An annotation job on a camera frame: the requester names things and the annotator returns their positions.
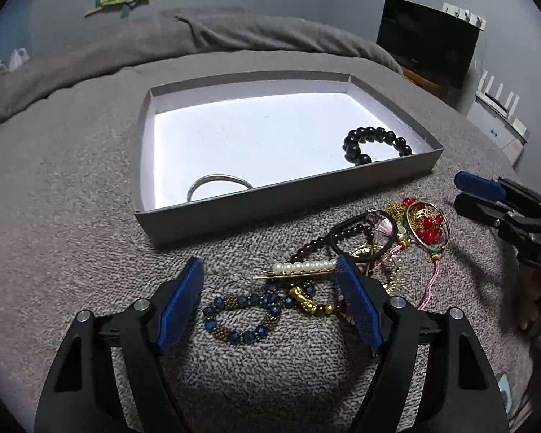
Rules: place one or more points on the white plastic bag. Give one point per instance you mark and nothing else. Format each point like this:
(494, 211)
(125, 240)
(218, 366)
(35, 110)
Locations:
(18, 59)

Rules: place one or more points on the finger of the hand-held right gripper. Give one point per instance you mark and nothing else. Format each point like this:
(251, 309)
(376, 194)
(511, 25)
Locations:
(478, 184)
(478, 209)

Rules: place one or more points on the grey knit blanket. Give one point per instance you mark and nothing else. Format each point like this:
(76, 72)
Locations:
(72, 198)

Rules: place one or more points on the black television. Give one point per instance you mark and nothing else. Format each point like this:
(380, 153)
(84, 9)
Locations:
(426, 40)

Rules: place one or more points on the white router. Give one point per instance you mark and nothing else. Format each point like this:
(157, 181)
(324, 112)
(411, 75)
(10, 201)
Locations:
(498, 97)

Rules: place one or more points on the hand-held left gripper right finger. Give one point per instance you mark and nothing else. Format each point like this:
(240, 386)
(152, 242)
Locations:
(358, 300)

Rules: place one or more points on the white cardboard box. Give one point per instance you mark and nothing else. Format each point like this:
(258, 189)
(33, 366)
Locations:
(496, 133)

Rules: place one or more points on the red bead hoop pendant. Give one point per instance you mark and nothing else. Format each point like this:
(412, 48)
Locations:
(430, 228)

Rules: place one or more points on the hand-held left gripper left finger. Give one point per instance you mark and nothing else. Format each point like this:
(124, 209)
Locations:
(182, 300)

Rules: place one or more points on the silver bangle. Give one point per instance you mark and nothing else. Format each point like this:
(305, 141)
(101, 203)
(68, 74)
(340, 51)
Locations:
(198, 185)

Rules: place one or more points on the white wall hooks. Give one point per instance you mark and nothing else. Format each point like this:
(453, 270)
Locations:
(466, 15)

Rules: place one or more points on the grey folded quilt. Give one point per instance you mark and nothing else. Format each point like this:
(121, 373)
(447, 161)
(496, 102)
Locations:
(162, 40)

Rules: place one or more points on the pearl hair clip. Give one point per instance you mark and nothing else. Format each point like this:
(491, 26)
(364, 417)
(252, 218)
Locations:
(304, 267)

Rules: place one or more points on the wooden television stand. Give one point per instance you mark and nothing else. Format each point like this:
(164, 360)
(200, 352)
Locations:
(421, 80)

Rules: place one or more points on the grey cardboard tray box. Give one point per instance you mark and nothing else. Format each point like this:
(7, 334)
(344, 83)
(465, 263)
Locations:
(252, 140)

